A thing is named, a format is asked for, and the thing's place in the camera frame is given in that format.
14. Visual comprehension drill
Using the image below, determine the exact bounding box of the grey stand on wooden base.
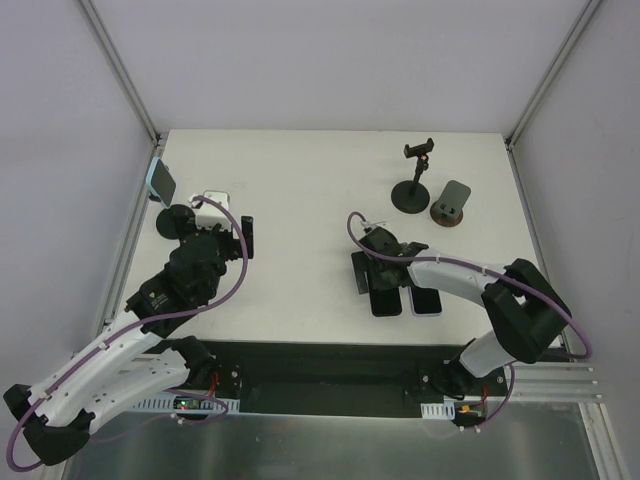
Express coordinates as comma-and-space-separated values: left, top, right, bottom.
430, 180, 471, 228

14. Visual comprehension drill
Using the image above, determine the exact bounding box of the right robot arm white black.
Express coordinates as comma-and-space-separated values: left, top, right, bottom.
348, 226, 572, 395

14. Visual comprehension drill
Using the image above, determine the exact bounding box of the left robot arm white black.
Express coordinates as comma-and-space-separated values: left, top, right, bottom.
3, 216, 254, 473

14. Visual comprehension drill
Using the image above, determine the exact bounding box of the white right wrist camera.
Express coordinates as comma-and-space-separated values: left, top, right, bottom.
360, 220, 387, 232

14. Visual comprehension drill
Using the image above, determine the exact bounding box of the black round phone stand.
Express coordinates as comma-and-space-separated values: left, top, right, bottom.
155, 204, 196, 241

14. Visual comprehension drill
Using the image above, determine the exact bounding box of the aluminium frame post right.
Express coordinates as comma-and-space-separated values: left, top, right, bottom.
505, 0, 605, 152

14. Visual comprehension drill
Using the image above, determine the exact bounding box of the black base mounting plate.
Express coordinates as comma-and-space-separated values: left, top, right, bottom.
149, 339, 571, 419

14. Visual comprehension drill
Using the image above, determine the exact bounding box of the white cable duct right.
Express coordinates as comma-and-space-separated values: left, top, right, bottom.
420, 402, 456, 421

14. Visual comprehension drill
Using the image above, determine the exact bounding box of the white cable duct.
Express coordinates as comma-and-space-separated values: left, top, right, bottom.
130, 393, 240, 415
420, 402, 456, 421

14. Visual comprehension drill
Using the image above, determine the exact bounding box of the aluminium frame post left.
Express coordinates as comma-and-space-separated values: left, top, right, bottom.
75, 0, 163, 146

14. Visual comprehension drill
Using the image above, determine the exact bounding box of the black phone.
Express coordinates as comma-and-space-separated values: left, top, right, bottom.
369, 288, 402, 318

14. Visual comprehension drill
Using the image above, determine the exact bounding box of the aluminium frame post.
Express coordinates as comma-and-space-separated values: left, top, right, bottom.
505, 0, 605, 152
75, 0, 163, 146

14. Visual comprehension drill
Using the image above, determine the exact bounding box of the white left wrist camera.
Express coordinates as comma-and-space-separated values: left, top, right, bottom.
188, 190, 231, 231

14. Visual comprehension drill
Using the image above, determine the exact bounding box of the white cable duct left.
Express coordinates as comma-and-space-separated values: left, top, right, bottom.
130, 393, 240, 415

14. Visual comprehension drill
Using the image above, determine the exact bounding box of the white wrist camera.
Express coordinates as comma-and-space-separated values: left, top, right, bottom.
188, 190, 231, 231
360, 220, 387, 232

